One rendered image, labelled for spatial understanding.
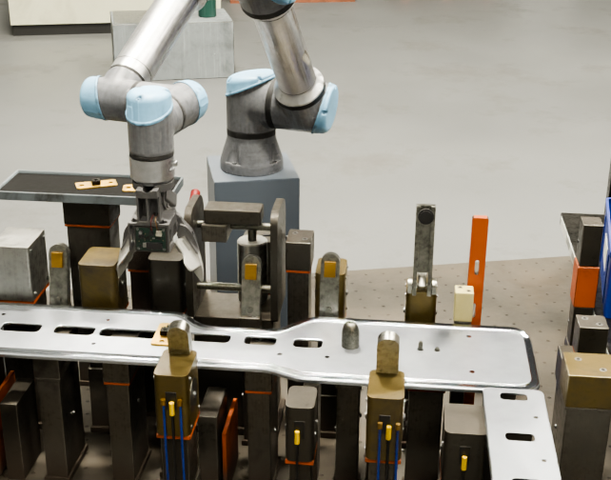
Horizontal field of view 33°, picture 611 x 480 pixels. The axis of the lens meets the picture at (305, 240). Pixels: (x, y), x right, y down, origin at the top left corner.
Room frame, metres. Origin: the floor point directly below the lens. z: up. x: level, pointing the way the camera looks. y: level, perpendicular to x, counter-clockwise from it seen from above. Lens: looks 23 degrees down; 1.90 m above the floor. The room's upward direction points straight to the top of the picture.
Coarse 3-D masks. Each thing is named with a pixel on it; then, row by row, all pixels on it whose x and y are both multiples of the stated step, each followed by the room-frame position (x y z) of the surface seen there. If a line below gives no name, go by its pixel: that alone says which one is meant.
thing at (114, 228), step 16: (64, 208) 2.01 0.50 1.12; (80, 208) 2.01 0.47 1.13; (96, 208) 2.00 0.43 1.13; (112, 208) 2.03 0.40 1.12; (80, 224) 2.01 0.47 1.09; (96, 224) 2.00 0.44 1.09; (112, 224) 2.02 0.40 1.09; (80, 240) 2.01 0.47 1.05; (96, 240) 2.01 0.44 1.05; (112, 240) 2.02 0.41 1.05; (80, 256) 2.01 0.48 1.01; (80, 304) 2.01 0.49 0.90; (80, 368) 2.01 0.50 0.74; (80, 384) 2.01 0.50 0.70
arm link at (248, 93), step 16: (240, 80) 2.31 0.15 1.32; (256, 80) 2.31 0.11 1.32; (272, 80) 2.33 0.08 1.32; (240, 96) 2.31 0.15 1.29; (256, 96) 2.30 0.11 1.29; (240, 112) 2.31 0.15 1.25; (256, 112) 2.30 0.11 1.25; (240, 128) 2.31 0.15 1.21; (256, 128) 2.31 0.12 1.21; (272, 128) 2.32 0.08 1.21
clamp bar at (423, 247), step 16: (416, 208) 1.80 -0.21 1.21; (432, 208) 1.79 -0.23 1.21; (416, 224) 1.79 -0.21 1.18; (432, 224) 1.79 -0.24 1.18; (416, 240) 1.79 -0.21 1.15; (432, 240) 1.78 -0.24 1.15; (416, 256) 1.78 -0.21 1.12; (432, 256) 1.78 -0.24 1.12; (416, 272) 1.78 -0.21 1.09; (416, 288) 1.77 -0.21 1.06
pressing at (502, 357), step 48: (0, 336) 1.68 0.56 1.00; (48, 336) 1.68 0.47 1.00; (96, 336) 1.68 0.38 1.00; (240, 336) 1.69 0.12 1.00; (288, 336) 1.69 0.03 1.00; (336, 336) 1.69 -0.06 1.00; (432, 336) 1.69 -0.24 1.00; (480, 336) 1.69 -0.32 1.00; (528, 336) 1.70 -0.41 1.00; (336, 384) 1.54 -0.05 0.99; (432, 384) 1.53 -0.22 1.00; (480, 384) 1.53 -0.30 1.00; (528, 384) 1.53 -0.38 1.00
